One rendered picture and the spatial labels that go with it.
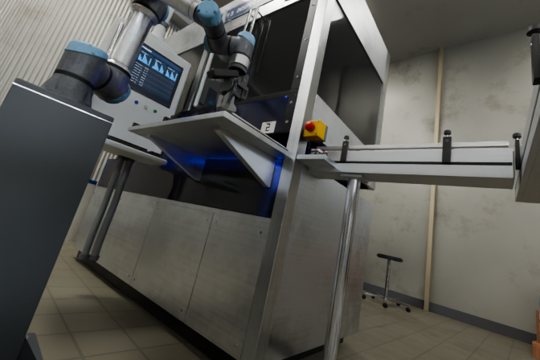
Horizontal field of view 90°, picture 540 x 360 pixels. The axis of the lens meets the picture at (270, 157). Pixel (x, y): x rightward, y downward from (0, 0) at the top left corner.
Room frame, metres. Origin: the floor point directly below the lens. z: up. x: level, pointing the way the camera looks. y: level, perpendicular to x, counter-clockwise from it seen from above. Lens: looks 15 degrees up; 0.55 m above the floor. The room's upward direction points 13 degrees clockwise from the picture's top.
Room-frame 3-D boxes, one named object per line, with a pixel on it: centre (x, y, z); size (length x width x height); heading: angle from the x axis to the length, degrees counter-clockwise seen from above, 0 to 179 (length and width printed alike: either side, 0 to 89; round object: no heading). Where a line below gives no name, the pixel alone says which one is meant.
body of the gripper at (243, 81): (0.93, 0.19, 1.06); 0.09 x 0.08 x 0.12; 138
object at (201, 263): (2.13, 0.34, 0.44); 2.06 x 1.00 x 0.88; 49
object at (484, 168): (0.98, -0.47, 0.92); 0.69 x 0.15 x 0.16; 49
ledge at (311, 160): (1.08, -0.20, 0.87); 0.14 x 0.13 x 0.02; 139
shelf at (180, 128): (1.20, 0.28, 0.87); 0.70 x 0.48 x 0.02; 49
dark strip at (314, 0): (1.14, -0.04, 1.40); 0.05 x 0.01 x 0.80; 49
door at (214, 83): (1.57, 0.43, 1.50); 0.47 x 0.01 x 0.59; 49
